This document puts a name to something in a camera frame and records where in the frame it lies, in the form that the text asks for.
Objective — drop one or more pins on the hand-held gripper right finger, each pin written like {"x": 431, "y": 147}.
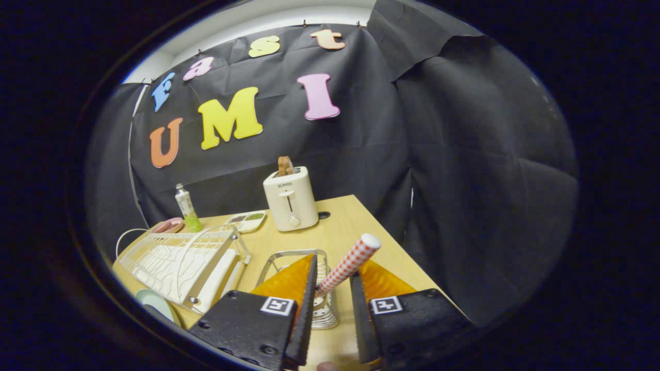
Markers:
{"x": 360, "y": 319}

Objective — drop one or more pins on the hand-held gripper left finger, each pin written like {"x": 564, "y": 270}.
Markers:
{"x": 308, "y": 319}

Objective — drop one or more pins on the pale green plate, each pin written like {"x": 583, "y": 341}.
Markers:
{"x": 154, "y": 301}

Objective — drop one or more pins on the pink plate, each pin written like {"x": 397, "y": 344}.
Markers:
{"x": 177, "y": 222}

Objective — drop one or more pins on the white divided tray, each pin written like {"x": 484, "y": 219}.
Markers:
{"x": 247, "y": 225}

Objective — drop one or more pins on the pile of green beans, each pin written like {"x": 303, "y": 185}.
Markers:
{"x": 255, "y": 216}

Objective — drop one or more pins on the white toaster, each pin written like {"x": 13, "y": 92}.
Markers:
{"x": 291, "y": 201}

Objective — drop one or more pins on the pile of dark red beans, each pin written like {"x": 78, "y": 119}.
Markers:
{"x": 237, "y": 218}

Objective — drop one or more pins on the brown bread slice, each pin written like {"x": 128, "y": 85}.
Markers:
{"x": 285, "y": 166}

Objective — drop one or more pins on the green drink bottle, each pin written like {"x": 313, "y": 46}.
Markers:
{"x": 188, "y": 211}

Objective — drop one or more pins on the brown sausage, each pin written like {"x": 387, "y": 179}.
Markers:
{"x": 164, "y": 226}

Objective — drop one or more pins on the black backdrop cloth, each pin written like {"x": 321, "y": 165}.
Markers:
{"x": 464, "y": 180}

